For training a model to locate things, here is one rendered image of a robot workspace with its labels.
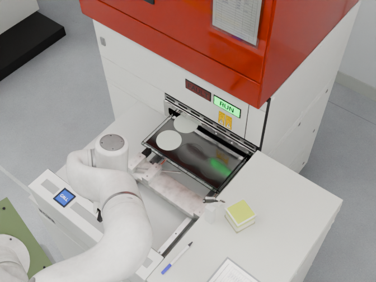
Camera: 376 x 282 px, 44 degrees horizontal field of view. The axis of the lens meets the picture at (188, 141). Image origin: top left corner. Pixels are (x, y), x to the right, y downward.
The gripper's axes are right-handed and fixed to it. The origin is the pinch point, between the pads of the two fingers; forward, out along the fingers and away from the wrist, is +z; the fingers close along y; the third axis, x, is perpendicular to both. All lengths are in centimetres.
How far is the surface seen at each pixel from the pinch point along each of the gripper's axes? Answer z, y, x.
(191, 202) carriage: 17.0, -33.3, 6.6
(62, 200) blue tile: 14.9, -2.5, -25.7
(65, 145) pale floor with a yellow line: 98, -73, -113
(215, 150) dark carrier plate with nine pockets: 10, -55, 0
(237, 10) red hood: -55, -42, 5
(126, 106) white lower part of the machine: 27, -65, -55
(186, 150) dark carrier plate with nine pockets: 12, -49, -8
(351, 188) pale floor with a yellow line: 82, -153, 44
